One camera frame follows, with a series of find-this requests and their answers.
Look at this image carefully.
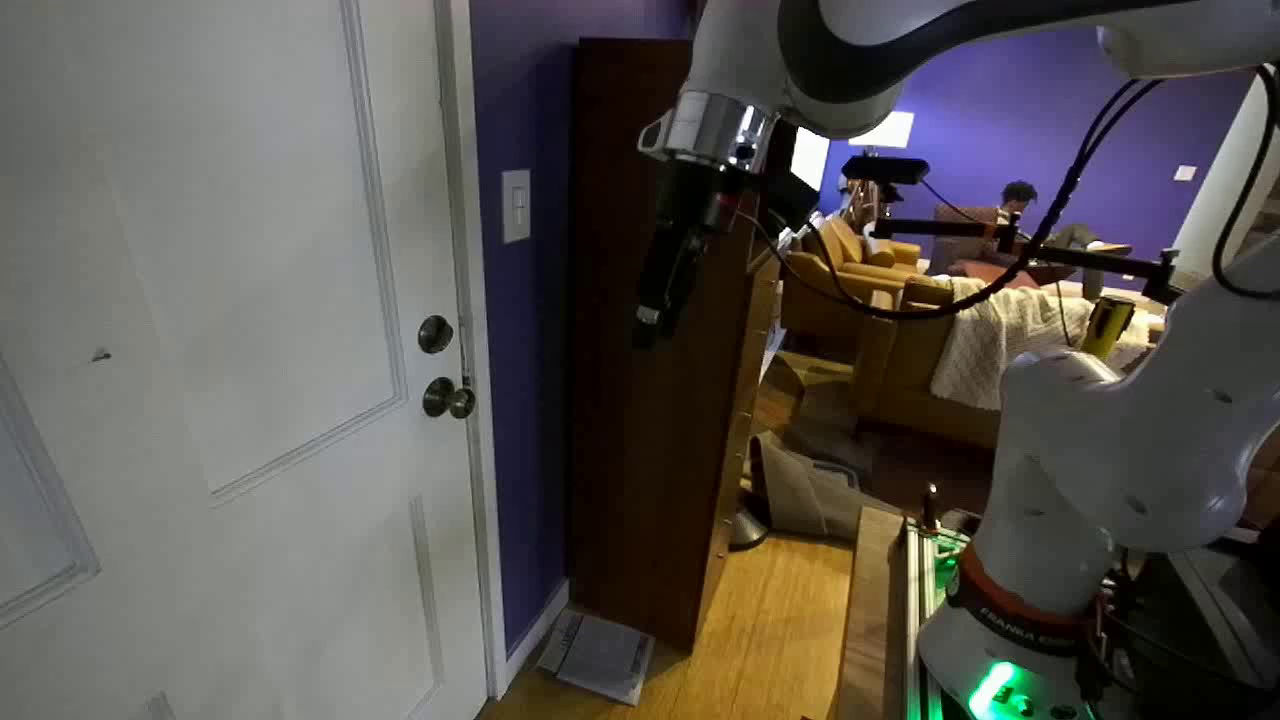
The tan wooden furniture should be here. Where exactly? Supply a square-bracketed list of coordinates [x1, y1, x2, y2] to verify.
[852, 272, 1179, 451]

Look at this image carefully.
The long black robot cable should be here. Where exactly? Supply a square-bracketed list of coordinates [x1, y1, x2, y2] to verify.
[739, 78, 1174, 326]

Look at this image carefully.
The wooden robot mounting board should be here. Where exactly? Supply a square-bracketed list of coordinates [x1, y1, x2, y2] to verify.
[831, 500, 939, 720]

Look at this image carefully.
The bright white window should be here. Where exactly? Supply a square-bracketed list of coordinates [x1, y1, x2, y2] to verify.
[843, 108, 922, 153]

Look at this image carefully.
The yellow object on bed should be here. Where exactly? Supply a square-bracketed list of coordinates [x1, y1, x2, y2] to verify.
[1082, 295, 1141, 364]

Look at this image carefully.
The white baseboard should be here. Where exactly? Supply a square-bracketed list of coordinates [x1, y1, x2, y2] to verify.
[496, 576, 575, 691]

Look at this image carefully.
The seated person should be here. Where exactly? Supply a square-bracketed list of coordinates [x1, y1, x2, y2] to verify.
[994, 176, 1045, 259]

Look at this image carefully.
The white light switch plate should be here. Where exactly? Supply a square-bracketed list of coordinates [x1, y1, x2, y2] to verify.
[500, 164, 538, 249]

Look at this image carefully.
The white panel door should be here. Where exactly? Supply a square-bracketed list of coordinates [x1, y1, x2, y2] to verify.
[0, 0, 491, 720]

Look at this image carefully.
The black looped cable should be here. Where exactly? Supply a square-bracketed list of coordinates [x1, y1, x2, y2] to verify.
[1208, 59, 1280, 304]

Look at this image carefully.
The brown armchair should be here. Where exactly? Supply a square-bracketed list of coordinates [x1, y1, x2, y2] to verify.
[777, 212, 927, 369]

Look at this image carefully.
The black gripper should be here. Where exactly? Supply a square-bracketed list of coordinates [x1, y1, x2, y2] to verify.
[628, 155, 754, 343]

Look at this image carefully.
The black camera on stand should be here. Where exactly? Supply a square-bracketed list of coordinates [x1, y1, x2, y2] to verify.
[841, 149, 938, 209]

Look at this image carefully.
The grey bag on floor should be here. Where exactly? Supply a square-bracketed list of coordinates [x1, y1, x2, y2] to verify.
[749, 427, 870, 544]

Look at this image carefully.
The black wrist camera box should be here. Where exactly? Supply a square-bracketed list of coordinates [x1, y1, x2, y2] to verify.
[756, 123, 824, 232]

